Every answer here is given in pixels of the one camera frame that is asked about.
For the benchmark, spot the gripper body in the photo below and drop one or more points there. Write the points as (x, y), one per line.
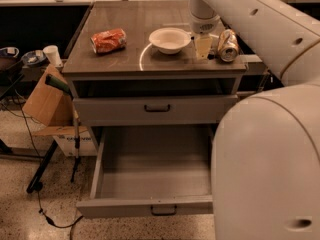
(204, 26)

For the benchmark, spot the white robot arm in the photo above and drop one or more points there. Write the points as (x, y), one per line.
(265, 158)

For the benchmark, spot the grey drawer cabinet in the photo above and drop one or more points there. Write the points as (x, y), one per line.
(140, 69)

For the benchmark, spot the closed grey top drawer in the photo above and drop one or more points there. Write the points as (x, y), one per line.
(153, 110)

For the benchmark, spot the open grey middle drawer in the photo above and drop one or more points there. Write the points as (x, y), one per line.
(151, 171)

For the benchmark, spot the crushed gold soda can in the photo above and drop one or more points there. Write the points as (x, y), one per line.
(228, 48)

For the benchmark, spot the white paper bowl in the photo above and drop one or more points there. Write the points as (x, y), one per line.
(169, 40)

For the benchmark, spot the crushed orange soda can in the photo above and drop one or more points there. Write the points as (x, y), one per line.
(108, 41)

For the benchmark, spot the white paper cup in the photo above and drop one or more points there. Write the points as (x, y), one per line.
(53, 55)

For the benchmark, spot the brown cardboard box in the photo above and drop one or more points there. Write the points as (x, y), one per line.
(53, 108)

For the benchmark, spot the blue bowl with item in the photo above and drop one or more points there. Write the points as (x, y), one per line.
(34, 58)

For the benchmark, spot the black table leg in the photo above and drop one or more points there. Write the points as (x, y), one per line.
(36, 184)

